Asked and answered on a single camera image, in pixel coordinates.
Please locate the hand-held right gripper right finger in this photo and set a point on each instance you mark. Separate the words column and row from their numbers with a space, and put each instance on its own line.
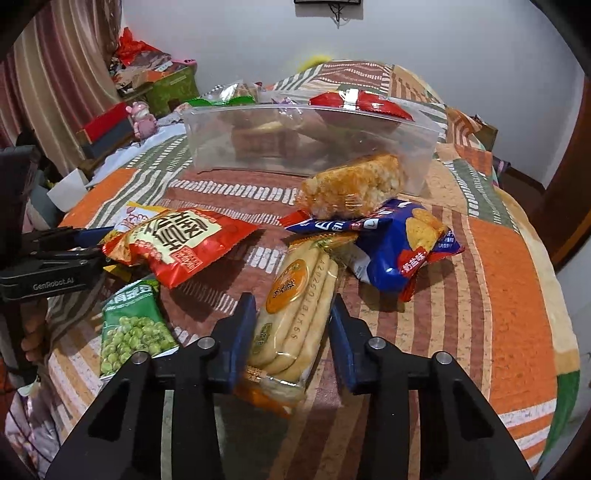
column 344, row 346

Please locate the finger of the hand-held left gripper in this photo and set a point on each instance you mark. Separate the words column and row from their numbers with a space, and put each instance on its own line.
column 69, row 264
column 87, row 235

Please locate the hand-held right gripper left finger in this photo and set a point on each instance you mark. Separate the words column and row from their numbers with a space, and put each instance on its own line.
column 240, row 341

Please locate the biscuit packet with orange label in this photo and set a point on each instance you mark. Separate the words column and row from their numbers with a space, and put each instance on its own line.
column 291, row 318

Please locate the red peanut packet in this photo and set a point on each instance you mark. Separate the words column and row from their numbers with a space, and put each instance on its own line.
column 175, row 244

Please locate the clear plastic container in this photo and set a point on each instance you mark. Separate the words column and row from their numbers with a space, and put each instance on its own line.
column 221, row 143

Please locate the green white snack packet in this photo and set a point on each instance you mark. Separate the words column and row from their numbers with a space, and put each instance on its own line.
column 217, row 94

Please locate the clear packet of brown snack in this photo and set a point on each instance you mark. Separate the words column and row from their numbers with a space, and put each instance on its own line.
column 256, row 134

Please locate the red packet with barcode label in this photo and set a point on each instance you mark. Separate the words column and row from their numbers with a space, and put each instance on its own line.
column 364, row 104

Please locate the person's left hand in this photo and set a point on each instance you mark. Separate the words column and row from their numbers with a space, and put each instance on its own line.
column 33, row 344

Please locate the white paper sheets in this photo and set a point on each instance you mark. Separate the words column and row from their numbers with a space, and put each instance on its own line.
column 69, row 189

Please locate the yellow snack strips packet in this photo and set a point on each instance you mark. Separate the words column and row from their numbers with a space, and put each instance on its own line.
column 134, row 214

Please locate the grey box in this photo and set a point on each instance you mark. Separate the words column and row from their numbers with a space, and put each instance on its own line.
column 111, row 145

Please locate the green pea packet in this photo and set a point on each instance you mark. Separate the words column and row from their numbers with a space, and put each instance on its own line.
column 134, row 332

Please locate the blue chip packet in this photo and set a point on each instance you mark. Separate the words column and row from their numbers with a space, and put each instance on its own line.
column 392, row 258

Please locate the white cloth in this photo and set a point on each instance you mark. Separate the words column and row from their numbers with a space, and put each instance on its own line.
column 152, row 144

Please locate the red box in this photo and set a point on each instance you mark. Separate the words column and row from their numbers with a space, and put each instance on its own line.
column 104, row 122

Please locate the pink toy rabbit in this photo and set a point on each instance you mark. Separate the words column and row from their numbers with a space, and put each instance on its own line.
column 143, row 120

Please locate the striped patchwork blanket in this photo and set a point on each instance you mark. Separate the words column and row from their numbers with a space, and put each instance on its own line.
column 485, row 277

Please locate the rice crisp packet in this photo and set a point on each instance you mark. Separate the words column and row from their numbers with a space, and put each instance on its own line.
column 351, row 184

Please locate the striped brown curtain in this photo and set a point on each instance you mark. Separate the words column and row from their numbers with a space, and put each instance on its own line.
column 55, row 69

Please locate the green patterned box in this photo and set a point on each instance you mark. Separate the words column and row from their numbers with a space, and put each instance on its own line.
column 173, row 87

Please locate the pile of paper boxes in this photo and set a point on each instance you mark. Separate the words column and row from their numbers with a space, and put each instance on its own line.
column 147, row 69

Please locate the red plastic bag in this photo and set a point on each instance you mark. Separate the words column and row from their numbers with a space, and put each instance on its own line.
column 134, row 48

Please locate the small cardboard box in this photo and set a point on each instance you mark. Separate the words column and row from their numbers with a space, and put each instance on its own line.
column 488, row 134

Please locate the brown wooden door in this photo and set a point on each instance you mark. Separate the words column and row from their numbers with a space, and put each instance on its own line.
column 572, row 184

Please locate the yellow fuzzy tube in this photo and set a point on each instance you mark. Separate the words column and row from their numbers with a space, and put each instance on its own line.
column 316, row 61

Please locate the small black wall monitor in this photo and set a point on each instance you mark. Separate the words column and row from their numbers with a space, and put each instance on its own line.
column 323, row 2

